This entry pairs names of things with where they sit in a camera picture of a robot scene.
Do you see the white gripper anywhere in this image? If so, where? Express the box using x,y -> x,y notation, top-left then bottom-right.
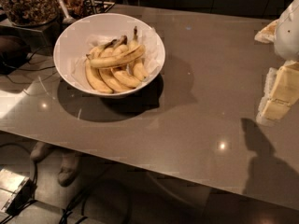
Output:
254,0 -> 299,126

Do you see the white ceramic bowl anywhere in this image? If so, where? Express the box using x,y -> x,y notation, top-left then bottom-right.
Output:
53,13 -> 156,99

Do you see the white paper liner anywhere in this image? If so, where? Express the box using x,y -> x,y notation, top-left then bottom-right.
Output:
70,29 -> 164,95

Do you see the white scoop spoon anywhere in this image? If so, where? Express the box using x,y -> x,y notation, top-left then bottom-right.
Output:
57,0 -> 76,24

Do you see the right socked foot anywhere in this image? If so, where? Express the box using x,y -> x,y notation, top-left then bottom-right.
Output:
58,151 -> 81,187

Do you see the socked foot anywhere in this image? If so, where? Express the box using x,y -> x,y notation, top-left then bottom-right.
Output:
58,151 -> 81,187
30,142 -> 54,162

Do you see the left socked foot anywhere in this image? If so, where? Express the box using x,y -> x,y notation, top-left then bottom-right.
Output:
30,142 -> 54,162

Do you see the silver box on floor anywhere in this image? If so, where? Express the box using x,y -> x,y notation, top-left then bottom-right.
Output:
0,169 -> 29,215

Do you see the black wire basket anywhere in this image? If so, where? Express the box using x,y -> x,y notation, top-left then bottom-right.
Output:
64,0 -> 114,20

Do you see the black floor cable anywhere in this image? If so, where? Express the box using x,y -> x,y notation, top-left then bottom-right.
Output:
58,168 -> 132,224

